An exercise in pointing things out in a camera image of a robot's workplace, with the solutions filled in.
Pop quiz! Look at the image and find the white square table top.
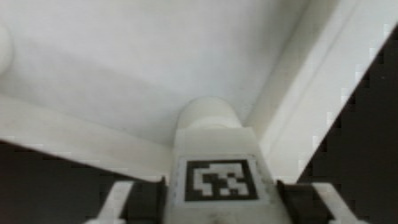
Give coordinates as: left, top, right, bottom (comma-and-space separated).
0, 0, 398, 182

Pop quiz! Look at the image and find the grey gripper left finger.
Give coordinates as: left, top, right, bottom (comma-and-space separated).
84, 179, 168, 224

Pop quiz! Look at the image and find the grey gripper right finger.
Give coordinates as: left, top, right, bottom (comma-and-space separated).
278, 181, 370, 224

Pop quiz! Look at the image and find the white table leg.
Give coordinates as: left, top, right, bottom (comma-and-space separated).
164, 97, 294, 224

